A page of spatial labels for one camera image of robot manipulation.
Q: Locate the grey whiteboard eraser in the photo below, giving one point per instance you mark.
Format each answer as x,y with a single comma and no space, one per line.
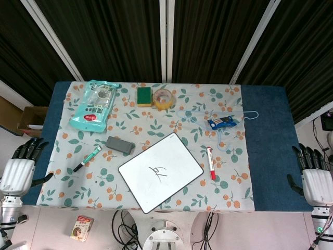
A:
120,145

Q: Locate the green yellow sponge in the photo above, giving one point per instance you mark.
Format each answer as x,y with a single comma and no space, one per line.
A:
144,97

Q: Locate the cardboard box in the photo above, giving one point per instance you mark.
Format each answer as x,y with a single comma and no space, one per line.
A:
31,121

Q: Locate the robot base column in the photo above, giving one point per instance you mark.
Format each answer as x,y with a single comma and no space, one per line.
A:
163,234

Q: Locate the blue table cover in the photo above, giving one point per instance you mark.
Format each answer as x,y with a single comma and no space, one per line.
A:
270,145

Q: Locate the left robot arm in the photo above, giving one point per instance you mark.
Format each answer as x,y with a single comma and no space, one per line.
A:
8,216

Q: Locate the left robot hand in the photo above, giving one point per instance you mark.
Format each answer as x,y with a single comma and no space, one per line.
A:
17,169

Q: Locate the teal plastic bag package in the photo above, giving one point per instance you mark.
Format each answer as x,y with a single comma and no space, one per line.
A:
93,106

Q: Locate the white partition frame post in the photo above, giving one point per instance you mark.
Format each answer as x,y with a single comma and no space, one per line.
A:
166,39
256,39
52,39

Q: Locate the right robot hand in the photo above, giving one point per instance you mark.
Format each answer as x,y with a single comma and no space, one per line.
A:
316,179

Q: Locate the small red printed carton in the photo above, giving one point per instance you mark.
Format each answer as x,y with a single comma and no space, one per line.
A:
81,228

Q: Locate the floral tablecloth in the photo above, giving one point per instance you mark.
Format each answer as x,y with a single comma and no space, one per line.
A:
145,125

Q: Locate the blue snack packet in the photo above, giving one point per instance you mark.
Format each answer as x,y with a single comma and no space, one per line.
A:
223,122

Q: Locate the white dry-erase board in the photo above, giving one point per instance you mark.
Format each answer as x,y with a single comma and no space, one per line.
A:
160,173

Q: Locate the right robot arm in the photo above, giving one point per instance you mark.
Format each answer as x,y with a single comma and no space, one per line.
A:
322,226

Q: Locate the yellow packing tape roll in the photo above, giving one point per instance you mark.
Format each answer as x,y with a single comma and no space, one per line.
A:
164,99

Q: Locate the red marker pen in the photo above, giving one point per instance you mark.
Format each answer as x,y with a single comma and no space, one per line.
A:
211,163

